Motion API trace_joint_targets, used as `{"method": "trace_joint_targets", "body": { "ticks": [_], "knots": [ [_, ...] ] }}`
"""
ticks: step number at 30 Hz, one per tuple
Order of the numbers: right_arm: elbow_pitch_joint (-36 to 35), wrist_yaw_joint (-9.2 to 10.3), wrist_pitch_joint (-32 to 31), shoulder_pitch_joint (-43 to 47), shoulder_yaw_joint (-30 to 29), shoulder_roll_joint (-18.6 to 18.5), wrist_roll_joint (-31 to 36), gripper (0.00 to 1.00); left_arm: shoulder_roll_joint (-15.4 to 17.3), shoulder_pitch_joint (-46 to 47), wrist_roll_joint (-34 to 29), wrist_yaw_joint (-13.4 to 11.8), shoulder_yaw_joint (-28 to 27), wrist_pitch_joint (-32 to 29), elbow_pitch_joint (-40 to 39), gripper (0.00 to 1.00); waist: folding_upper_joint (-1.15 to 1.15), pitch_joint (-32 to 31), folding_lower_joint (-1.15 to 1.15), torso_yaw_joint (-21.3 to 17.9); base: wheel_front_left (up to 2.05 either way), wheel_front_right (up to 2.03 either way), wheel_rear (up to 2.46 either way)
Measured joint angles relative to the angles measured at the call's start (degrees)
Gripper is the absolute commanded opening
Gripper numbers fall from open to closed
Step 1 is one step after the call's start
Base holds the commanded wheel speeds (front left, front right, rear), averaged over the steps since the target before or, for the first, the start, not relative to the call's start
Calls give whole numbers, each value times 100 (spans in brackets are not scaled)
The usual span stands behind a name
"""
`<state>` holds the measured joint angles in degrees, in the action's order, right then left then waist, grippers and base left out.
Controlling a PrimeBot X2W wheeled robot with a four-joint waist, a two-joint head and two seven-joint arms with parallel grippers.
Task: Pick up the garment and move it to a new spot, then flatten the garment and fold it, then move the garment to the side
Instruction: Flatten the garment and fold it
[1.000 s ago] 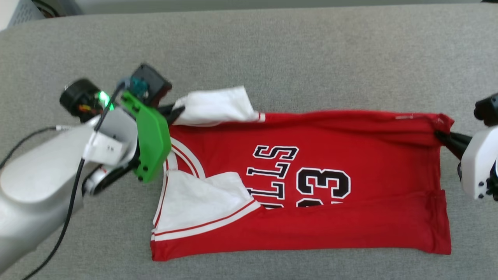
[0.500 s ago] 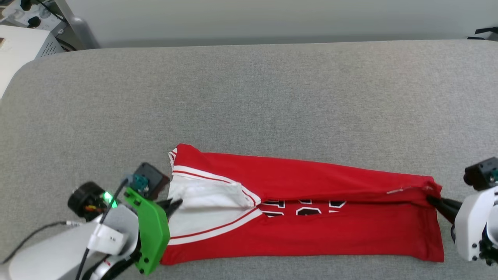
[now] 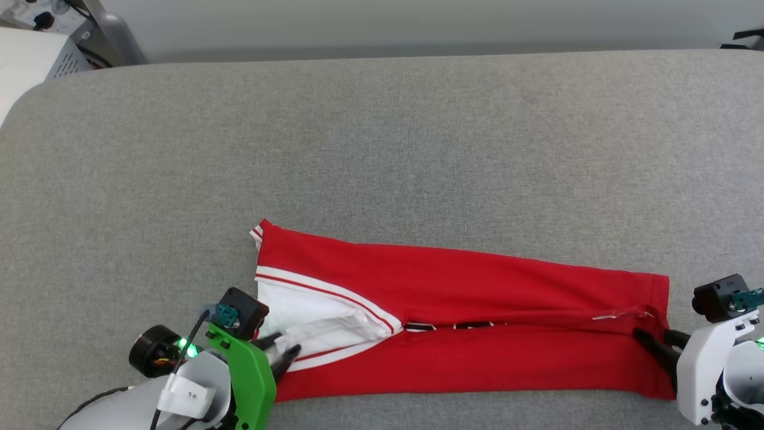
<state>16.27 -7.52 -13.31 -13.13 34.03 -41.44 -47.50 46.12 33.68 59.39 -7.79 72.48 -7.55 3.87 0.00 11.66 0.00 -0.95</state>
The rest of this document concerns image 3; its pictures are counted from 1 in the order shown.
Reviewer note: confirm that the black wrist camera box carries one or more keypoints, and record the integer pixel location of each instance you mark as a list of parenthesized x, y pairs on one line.
[(245, 307), (719, 295)]

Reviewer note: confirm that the white metal equipment case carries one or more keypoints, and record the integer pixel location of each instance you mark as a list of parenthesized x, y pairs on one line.
[(24, 65)]

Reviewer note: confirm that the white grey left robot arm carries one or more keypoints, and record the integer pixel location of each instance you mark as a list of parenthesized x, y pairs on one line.
[(119, 406)]

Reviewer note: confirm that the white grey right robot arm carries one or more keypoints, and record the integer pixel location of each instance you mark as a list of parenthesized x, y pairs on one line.
[(746, 370)]

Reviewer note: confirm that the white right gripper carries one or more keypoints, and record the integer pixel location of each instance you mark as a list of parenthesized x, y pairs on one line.
[(698, 376)]

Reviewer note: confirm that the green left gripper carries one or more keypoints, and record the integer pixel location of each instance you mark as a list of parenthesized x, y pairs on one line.
[(250, 382)]

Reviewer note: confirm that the white power strip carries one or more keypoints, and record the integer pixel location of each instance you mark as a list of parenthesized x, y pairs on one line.
[(57, 24)]

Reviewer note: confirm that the red and white jersey garment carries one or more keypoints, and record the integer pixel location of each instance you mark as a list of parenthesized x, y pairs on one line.
[(477, 280)]

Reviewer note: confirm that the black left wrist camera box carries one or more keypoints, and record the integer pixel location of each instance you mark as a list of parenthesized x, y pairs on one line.
[(245, 307)]

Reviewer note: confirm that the black metal stand foot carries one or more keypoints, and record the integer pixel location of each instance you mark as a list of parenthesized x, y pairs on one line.
[(749, 36)]

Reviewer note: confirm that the grey fabric sofa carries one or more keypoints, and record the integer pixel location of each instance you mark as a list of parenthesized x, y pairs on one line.
[(382, 149)]

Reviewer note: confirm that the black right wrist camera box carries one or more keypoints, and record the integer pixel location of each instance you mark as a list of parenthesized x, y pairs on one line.
[(719, 295)]

